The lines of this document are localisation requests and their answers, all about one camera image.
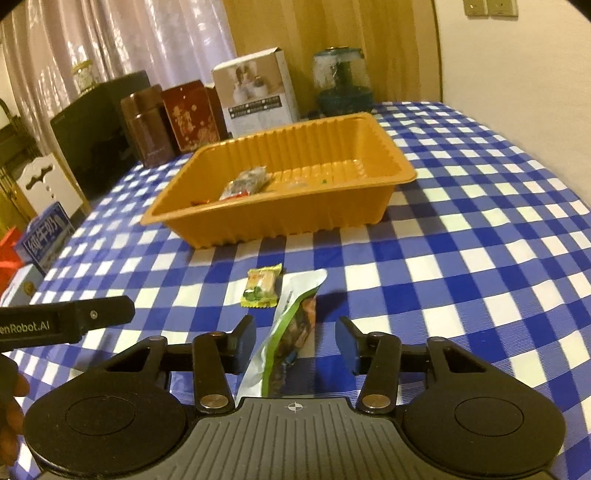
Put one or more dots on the dark red snack packet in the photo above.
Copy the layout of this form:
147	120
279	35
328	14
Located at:
244	183

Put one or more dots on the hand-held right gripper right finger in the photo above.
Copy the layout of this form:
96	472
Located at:
348	342

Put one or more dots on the blue checked tablecloth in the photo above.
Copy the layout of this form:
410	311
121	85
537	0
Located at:
461	277

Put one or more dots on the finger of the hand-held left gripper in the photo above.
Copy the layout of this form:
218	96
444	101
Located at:
108	311

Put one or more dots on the red bag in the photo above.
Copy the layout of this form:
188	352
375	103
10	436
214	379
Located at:
11	254

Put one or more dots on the person's left hand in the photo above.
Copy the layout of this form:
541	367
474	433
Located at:
11	417

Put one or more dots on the red printed gift box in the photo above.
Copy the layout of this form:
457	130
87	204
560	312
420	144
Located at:
191	115

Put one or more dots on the white chair back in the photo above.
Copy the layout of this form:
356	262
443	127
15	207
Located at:
46	184

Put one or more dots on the wall socket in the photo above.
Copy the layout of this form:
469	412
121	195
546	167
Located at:
502	7
475	7

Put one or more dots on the white cardboard box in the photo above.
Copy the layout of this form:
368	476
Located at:
256	92

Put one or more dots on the white flat box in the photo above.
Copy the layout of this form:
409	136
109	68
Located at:
23	286

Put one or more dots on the yellow and green candy packet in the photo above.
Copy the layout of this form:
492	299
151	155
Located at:
262	286

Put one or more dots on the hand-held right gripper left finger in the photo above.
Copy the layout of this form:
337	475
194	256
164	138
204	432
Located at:
241	340

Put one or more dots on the small lidded glass jar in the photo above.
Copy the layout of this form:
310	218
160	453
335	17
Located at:
84	76

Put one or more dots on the black box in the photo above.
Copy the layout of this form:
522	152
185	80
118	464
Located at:
87	134

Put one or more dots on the orange plastic tray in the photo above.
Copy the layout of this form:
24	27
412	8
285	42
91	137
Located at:
304	147

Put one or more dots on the long green and white packet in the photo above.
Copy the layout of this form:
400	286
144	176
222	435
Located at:
291	332

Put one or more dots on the small red wrapped candy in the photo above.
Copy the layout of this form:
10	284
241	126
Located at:
202	201

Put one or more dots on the glass jar with teal base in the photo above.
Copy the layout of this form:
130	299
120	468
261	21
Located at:
341	83

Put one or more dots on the blue milk carton box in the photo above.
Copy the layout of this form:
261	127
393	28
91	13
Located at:
44	240

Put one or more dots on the brown canister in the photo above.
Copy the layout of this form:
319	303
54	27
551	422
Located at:
147	129

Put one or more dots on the pale sheer curtain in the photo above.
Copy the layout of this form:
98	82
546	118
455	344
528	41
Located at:
138	37

